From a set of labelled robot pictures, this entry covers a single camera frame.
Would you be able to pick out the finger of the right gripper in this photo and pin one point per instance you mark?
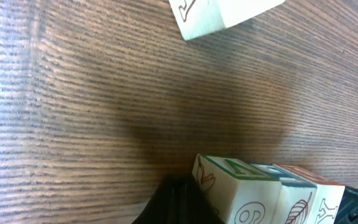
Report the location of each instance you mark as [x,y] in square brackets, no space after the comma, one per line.
[348,209]

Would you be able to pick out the wooden block yellow side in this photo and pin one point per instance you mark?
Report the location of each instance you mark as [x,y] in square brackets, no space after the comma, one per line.
[196,18]

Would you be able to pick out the wooden block red pattern top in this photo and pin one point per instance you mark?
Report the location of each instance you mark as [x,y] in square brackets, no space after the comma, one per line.
[295,198]

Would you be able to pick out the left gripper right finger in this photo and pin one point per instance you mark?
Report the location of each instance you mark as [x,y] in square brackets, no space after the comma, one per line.
[190,206]

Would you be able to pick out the wooden block red U side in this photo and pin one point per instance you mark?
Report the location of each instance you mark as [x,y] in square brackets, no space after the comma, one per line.
[237,191]

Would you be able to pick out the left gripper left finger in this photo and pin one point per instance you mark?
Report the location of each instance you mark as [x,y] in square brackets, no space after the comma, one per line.
[156,210]

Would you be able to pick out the wooden block blue H side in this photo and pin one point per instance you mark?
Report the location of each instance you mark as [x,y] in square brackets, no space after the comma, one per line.
[327,198]

